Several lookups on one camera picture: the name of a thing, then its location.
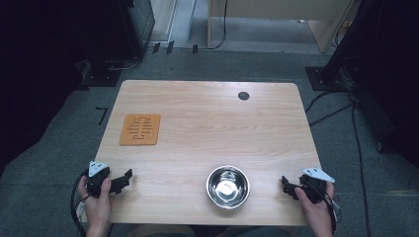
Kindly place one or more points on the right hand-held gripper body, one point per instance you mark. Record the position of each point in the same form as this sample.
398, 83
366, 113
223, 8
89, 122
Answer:
313, 187

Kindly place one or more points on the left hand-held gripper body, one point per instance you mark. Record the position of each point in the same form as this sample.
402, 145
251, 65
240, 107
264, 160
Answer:
97, 177

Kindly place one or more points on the person's right hand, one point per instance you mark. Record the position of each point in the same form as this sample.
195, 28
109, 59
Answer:
314, 210

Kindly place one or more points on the person's left hand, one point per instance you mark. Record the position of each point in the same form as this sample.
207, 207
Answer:
97, 207

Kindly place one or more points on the orange wooden slotted trivet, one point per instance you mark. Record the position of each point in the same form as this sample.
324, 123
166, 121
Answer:
140, 129

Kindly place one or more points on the stainless steel bowl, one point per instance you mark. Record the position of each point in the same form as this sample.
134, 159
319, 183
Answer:
228, 187

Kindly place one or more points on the black round table grommet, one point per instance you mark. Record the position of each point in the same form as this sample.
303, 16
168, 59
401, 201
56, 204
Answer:
243, 96

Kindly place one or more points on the dark equipment cabinet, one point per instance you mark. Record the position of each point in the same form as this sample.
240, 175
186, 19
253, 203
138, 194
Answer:
141, 23

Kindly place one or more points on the light wooden cabinet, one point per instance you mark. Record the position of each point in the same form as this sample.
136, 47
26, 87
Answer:
280, 8

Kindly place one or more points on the black stand base plate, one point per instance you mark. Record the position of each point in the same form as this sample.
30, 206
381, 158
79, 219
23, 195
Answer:
103, 77
326, 80

